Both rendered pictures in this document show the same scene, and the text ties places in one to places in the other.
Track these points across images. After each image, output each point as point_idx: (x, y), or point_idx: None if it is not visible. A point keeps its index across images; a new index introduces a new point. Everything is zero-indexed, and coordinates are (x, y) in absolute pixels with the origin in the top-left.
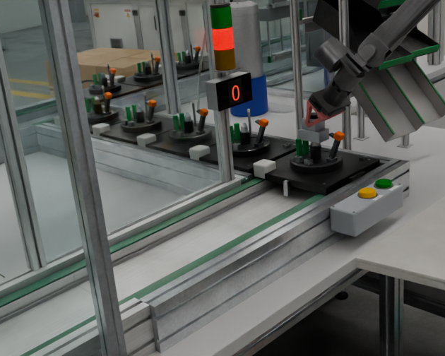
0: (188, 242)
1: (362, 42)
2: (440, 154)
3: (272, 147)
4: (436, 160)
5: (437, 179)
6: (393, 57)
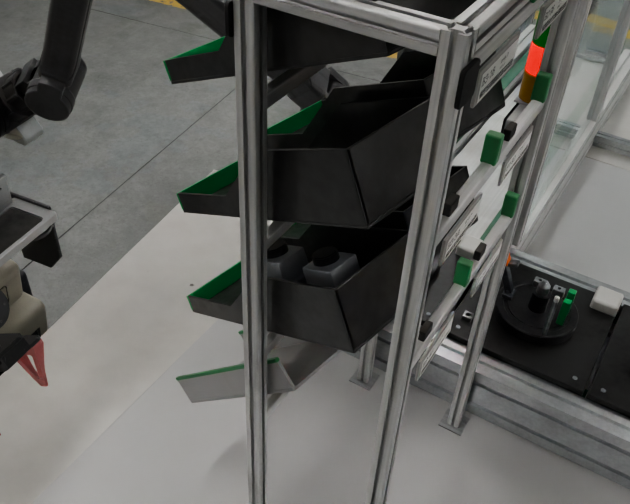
0: (496, 176)
1: (343, 77)
2: (193, 471)
3: (493, 321)
4: (208, 439)
5: (221, 364)
6: (294, 235)
